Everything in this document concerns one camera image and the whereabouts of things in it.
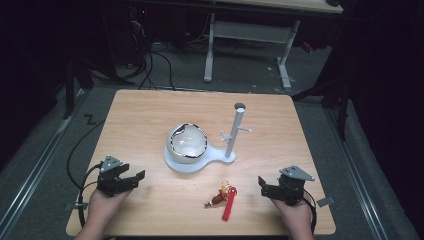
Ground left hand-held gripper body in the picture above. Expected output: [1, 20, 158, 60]
[96, 154, 135, 197]

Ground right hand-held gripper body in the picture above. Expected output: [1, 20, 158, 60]
[277, 165, 316, 206]

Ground red strap figurine keychain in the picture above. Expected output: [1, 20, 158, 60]
[203, 180, 238, 222]

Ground person's left hand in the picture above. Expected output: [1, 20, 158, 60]
[87, 188, 133, 228]

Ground person's right hand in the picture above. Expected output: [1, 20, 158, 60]
[269, 196, 316, 232]

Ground grey tape strip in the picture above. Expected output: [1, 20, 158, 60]
[63, 201, 89, 212]
[316, 196, 336, 208]

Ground white peg stand rack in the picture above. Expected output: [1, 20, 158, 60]
[163, 102, 253, 174]

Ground white bowl with dark rim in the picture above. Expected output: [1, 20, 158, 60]
[165, 122, 209, 165]

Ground black metal stand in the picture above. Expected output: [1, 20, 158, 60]
[291, 76, 354, 142]

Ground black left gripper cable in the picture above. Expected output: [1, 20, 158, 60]
[66, 119, 105, 230]

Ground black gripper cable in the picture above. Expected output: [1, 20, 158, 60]
[301, 188, 318, 235]
[66, 119, 105, 230]

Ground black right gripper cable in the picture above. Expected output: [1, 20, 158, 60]
[301, 188, 318, 235]

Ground metal floor rail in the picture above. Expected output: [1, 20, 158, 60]
[322, 106, 391, 240]
[0, 89, 88, 234]

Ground black floor cables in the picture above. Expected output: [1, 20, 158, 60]
[128, 6, 214, 92]

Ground white metal frame desk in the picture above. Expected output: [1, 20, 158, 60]
[202, 0, 344, 91]

